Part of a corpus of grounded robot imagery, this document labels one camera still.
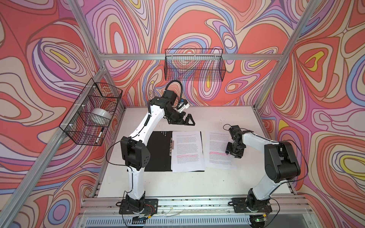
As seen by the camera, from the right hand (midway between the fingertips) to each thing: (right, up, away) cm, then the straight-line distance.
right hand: (231, 156), depth 92 cm
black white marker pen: (-75, +17, -20) cm, 80 cm away
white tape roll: (-74, +26, -22) cm, 82 cm away
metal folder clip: (-40, +6, +4) cm, 41 cm away
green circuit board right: (+6, -26, -21) cm, 34 cm away
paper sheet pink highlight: (-10, -1, -1) cm, 10 cm away
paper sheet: (-29, +2, 0) cm, 29 cm away
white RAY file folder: (-49, +8, +5) cm, 50 cm away
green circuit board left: (-55, -27, -20) cm, 65 cm away
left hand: (-28, +23, -12) cm, 38 cm away
